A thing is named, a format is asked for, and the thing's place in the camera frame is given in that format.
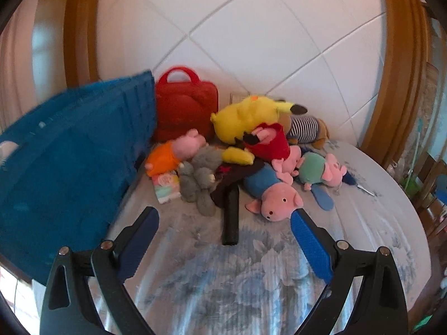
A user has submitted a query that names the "wooden pillar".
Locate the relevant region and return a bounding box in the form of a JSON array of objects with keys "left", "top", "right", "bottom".
[{"left": 38, "top": 0, "right": 103, "bottom": 88}]

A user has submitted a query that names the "striped shirt dog plush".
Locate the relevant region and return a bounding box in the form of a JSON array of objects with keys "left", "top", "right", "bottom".
[{"left": 279, "top": 113, "right": 331, "bottom": 150}]

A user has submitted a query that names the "red dress pig plush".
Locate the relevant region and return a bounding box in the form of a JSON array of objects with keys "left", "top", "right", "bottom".
[{"left": 243, "top": 123, "right": 303, "bottom": 185}]

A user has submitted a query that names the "black stick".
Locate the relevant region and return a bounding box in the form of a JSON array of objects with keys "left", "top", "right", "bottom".
[{"left": 222, "top": 185, "right": 241, "bottom": 247}]

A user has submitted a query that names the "red carry case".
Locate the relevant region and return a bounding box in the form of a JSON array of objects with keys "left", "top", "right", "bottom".
[{"left": 152, "top": 66, "right": 220, "bottom": 143}]

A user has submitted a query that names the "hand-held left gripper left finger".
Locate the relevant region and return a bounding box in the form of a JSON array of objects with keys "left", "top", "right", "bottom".
[{"left": 39, "top": 207, "right": 160, "bottom": 335}]

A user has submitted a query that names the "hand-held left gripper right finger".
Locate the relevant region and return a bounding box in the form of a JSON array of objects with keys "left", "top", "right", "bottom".
[{"left": 290, "top": 209, "right": 409, "bottom": 335}]

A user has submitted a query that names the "grey elephant plush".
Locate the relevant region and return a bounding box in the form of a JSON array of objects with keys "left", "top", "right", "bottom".
[{"left": 178, "top": 145, "right": 227, "bottom": 216}]

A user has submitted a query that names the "wooden glass door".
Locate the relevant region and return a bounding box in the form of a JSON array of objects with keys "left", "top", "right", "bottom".
[{"left": 422, "top": 3, "right": 447, "bottom": 161}]

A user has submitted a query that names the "wooden door frame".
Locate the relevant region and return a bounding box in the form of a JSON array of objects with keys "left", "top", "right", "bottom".
[{"left": 360, "top": 0, "right": 434, "bottom": 168}]

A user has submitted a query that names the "blue plastic shoehorn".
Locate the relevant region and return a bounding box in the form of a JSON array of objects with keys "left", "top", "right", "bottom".
[{"left": 312, "top": 183, "right": 335, "bottom": 211}]

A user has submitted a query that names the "green mop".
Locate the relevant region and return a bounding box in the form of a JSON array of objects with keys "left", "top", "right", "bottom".
[{"left": 401, "top": 119, "right": 423, "bottom": 196}]

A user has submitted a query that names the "yellow mouse plush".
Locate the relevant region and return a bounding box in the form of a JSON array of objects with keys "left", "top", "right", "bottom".
[{"left": 210, "top": 94, "right": 308, "bottom": 166}]

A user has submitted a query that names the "dark cloth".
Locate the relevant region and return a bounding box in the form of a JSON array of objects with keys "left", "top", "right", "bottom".
[{"left": 210, "top": 162, "right": 266, "bottom": 207}]

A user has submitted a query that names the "pastel tissue pack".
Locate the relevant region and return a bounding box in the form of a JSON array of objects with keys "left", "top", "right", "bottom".
[{"left": 152, "top": 170, "right": 181, "bottom": 204}]

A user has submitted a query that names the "green dress pig plush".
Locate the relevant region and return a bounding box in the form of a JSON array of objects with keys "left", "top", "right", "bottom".
[{"left": 296, "top": 152, "right": 348, "bottom": 192}]

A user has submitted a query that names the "blue shirt pig plush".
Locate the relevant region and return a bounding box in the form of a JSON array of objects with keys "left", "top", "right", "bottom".
[{"left": 243, "top": 164, "right": 304, "bottom": 223}]

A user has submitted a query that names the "wooden chair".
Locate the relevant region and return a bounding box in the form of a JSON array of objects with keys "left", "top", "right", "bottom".
[{"left": 408, "top": 152, "right": 447, "bottom": 241}]

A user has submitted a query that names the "blue plastic crate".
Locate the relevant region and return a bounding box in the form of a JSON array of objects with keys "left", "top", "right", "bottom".
[{"left": 0, "top": 70, "right": 156, "bottom": 285}]

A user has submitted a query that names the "white curtain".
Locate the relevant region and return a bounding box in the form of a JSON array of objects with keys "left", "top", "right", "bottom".
[{"left": 0, "top": 0, "right": 42, "bottom": 137}]

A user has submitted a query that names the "desktop with floral cloth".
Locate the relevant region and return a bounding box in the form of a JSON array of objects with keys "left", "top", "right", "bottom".
[{"left": 31, "top": 140, "right": 432, "bottom": 335}]

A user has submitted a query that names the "orange shirt pig plush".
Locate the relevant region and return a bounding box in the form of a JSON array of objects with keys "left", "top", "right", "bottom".
[{"left": 145, "top": 129, "right": 207, "bottom": 177}]

